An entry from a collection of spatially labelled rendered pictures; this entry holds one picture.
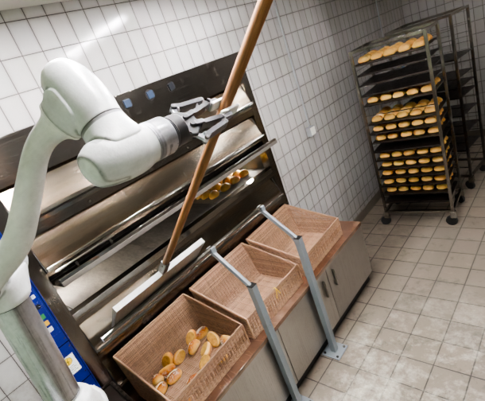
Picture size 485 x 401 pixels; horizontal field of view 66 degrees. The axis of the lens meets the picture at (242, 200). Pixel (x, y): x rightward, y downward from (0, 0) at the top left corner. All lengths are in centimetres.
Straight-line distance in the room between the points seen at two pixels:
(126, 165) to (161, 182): 158
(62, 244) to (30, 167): 120
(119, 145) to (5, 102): 132
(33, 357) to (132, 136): 77
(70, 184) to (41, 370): 103
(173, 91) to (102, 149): 175
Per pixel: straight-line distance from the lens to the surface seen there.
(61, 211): 207
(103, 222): 215
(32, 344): 129
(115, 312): 172
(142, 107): 233
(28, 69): 212
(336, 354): 289
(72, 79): 85
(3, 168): 201
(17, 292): 121
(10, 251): 96
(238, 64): 93
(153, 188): 231
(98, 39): 231
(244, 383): 226
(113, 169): 76
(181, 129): 87
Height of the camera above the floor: 206
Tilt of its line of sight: 20 degrees down
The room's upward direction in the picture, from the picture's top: 21 degrees counter-clockwise
